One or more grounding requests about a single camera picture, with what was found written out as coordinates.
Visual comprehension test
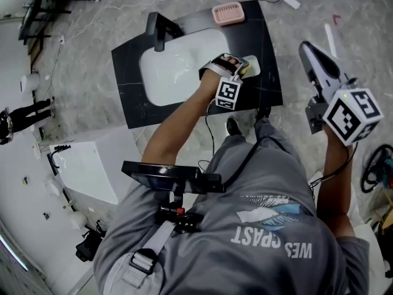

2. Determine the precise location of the gray shoulder strap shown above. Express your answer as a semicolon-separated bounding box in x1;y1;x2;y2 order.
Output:
121;219;176;289

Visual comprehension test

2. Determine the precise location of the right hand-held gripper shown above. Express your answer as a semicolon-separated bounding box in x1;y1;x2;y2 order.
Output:
298;41;384;147

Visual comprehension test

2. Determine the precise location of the black square faucet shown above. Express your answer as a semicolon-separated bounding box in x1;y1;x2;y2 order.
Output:
144;12;185;53

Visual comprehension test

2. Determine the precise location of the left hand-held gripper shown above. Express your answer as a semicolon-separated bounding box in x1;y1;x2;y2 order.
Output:
198;53;252;111

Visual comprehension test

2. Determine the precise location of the white sink basin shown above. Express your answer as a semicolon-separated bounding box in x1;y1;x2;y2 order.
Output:
139;28;230;108

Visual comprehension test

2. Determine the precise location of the white stool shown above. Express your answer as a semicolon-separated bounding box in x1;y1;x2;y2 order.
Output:
44;178;63;197
69;210;87;230

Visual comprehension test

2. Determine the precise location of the black office chair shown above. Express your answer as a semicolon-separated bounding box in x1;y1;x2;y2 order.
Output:
75;219;107;262

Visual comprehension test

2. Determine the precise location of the black chest mount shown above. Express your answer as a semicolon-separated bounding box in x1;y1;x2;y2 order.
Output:
155;192;204;234

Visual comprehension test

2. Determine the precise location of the white soap tray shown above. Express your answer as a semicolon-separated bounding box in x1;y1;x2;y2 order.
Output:
242;55;262;79

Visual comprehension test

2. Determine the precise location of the white sink cabinet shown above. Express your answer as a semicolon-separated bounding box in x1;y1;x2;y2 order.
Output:
49;127;145;206

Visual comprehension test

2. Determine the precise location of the person's left hand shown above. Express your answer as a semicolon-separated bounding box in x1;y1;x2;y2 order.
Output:
219;55;241;71

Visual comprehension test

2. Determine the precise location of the pink slatted dish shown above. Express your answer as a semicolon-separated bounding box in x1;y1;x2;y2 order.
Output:
211;1;246;27

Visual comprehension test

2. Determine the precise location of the black curved faucet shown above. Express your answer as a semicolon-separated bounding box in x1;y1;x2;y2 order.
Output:
50;144;72;169

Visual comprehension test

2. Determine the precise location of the black chest-mounted screen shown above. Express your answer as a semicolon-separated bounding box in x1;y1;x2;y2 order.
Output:
121;160;222;195

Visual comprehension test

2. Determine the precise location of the person's gray t-shirt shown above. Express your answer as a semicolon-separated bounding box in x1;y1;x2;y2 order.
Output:
93;118;371;295

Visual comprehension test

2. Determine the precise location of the black coiled hose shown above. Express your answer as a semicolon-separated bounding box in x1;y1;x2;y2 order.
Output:
360;144;393;194

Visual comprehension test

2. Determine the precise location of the black vanity cabinet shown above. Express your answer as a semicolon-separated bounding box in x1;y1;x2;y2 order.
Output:
111;0;284;130

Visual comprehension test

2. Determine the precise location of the teal power tool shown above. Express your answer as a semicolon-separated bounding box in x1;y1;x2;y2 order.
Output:
379;157;393;191

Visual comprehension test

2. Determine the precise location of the black glass table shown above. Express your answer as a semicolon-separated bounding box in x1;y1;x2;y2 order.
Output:
18;0;72;46

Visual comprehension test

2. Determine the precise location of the thick black cable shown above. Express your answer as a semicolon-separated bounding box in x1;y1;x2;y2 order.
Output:
220;136;262;191

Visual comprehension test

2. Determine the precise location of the person's left forearm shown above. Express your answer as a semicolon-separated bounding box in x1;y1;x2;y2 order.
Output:
141;69;220;167

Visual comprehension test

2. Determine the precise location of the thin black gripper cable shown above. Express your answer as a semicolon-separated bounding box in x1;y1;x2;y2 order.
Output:
308;142;359;187
204;99;216;163

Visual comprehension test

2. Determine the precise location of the white round bin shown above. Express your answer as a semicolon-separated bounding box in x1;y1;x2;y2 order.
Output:
20;73;42;92

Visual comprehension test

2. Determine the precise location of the person's right forearm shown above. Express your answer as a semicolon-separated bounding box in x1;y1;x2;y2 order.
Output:
316;126;354;237

